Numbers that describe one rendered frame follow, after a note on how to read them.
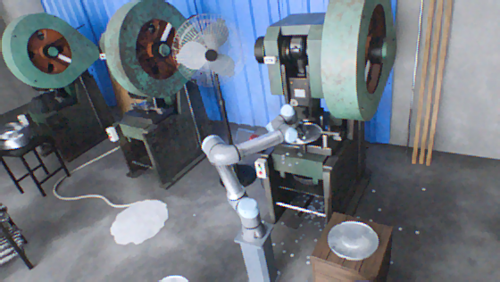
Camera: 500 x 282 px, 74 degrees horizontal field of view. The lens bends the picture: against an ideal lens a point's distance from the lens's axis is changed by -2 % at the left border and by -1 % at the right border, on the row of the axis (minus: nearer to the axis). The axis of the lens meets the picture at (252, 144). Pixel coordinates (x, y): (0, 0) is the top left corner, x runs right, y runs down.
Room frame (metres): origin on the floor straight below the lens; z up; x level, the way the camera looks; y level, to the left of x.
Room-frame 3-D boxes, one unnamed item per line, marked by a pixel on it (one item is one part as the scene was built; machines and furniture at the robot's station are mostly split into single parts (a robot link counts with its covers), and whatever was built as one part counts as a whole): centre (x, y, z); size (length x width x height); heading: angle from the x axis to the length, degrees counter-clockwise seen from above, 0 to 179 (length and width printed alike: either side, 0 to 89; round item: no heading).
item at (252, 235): (1.50, 0.09, 0.50); 0.15 x 0.15 x 0.10
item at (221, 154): (1.55, -0.01, 1.03); 0.49 x 0.11 x 0.12; 112
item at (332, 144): (2.13, -0.42, 0.68); 0.45 x 0.30 x 0.06; 54
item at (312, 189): (2.14, -0.43, 0.31); 0.43 x 0.42 x 0.01; 54
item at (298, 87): (2.10, -0.40, 1.04); 0.17 x 0.15 x 0.30; 144
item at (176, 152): (3.45, 0.76, 0.87); 1.53 x 0.99 x 1.74; 142
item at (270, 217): (2.41, -0.29, 0.45); 0.92 x 0.12 x 0.90; 144
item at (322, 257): (1.39, -0.48, 0.18); 0.40 x 0.38 x 0.35; 144
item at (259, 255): (1.50, 0.09, 0.23); 0.19 x 0.19 x 0.45; 58
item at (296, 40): (2.13, -0.42, 1.27); 0.21 x 0.12 x 0.34; 144
